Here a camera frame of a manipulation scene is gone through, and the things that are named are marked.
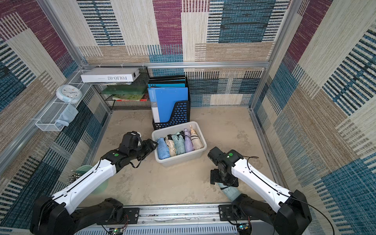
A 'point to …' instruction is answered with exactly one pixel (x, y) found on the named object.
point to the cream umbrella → (170, 143)
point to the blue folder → (162, 101)
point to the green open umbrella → (82, 169)
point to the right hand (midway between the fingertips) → (220, 181)
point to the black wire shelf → (119, 102)
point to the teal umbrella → (231, 192)
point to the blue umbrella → (163, 148)
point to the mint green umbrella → (179, 140)
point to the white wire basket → (60, 112)
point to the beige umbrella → (196, 142)
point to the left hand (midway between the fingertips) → (155, 145)
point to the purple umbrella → (188, 141)
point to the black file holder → (182, 112)
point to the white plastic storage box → (179, 158)
